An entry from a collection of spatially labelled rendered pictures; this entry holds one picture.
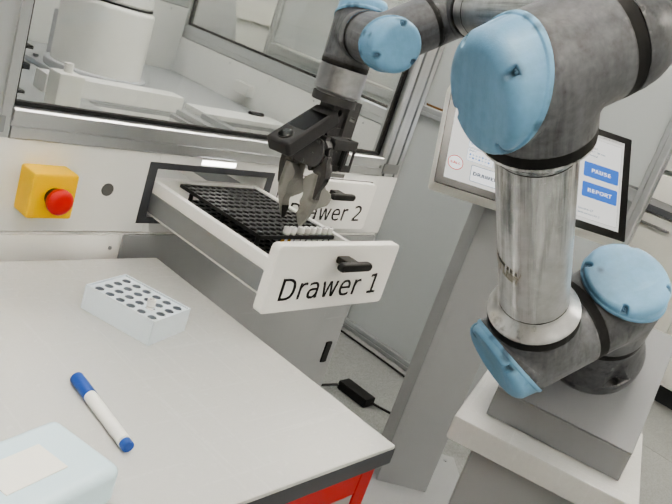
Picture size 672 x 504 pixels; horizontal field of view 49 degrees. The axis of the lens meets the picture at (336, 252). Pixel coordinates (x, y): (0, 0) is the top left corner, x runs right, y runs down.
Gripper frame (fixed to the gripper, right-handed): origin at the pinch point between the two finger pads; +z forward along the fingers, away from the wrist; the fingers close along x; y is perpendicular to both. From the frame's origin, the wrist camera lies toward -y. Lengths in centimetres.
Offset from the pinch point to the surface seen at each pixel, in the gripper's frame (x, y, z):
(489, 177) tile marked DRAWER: 7, 79, -7
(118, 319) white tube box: 0.6, -28.0, 16.3
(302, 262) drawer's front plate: -10.3, -6.4, 3.7
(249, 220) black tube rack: 5.5, -2.7, 3.6
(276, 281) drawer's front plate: -10.1, -10.6, 6.6
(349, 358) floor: 70, 149, 93
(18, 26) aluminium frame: 24.8, -36.4, -16.7
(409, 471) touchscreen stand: 3, 93, 84
